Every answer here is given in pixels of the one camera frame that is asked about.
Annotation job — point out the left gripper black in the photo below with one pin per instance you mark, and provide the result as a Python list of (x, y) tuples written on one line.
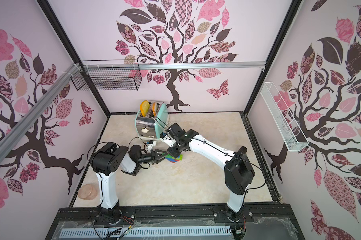
[(154, 155)]

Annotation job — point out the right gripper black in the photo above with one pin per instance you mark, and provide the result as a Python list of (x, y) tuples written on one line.
[(174, 150)]

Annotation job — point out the lime green lego brick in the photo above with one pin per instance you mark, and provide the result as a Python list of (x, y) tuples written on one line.
[(179, 158)]

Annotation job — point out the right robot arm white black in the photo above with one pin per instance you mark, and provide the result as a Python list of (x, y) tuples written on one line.
[(238, 170)]

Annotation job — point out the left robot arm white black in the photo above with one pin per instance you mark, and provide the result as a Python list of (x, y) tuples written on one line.
[(105, 163)]

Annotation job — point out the mint green toaster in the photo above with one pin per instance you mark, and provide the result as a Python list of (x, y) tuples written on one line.
[(150, 128)]

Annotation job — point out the brown toast slice right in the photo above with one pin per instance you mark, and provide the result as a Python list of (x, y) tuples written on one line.
[(154, 109)]

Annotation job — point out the yellow toast slice left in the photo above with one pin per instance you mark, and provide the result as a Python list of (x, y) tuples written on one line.
[(144, 108)]

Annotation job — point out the pink translucent bowl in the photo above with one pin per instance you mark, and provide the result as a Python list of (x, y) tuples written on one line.
[(87, 192)]

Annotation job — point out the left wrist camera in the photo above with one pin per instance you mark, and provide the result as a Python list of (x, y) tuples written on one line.
[(150, 145)]

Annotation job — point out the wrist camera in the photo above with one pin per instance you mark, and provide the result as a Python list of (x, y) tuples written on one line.
[(165, 138), (150, 145)]

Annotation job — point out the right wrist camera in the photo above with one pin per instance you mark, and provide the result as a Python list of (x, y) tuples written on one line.
[(165, 138)]

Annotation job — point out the black wire basket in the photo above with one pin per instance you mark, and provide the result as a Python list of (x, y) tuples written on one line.
[(124, 75)]

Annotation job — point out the white cable duct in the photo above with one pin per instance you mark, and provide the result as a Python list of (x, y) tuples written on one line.
[(142, 232)]

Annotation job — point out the white wire basket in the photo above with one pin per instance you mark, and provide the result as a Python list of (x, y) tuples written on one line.
[(278, 103)]

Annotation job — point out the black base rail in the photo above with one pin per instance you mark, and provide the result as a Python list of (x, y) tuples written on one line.
[(258, 222)]

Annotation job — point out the aluminium rail left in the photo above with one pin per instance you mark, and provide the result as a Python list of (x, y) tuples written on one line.
[(20, 129)]

